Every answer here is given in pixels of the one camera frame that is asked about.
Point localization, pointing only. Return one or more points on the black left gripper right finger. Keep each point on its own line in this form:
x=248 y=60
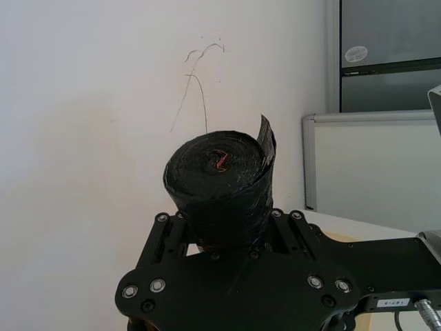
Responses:
x=293 y=238

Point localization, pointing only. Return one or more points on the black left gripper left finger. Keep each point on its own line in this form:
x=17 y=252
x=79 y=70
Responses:
x=164 y=238

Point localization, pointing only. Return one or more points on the black plastic bag roll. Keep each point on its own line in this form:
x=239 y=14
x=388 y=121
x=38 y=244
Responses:
x=220 y=207

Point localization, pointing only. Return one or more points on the round white sticker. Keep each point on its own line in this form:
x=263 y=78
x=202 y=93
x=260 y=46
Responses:
x=356 y=53

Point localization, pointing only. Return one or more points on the whiteboard with silver frame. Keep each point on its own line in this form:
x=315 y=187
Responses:
x=372 y=172

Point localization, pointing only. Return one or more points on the dark glass window grey frame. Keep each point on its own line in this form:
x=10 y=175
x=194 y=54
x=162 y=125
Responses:
x=389 y=82

